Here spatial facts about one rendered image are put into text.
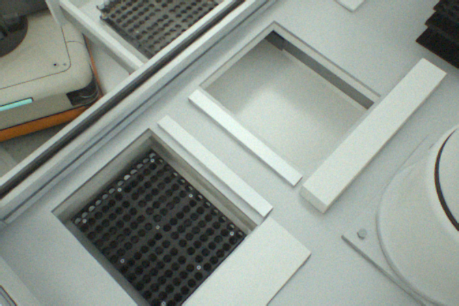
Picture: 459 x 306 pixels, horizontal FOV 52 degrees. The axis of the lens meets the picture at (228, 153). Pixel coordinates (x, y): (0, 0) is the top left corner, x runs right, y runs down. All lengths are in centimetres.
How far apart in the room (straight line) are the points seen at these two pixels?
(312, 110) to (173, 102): 29
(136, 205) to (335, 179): 32
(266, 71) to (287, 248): 42
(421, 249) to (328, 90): 44
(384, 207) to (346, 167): 8
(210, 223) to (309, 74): 40
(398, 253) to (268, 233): 18
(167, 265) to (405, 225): 35
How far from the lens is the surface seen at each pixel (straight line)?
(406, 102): 80
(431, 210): 58
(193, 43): 81
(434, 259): 63
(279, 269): 68
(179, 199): 77
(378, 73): 87
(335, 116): 94
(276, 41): 99
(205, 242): 74
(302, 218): 72
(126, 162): 88
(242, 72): 97
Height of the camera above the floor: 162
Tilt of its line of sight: 64 degrees down
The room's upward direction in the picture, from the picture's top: straight up
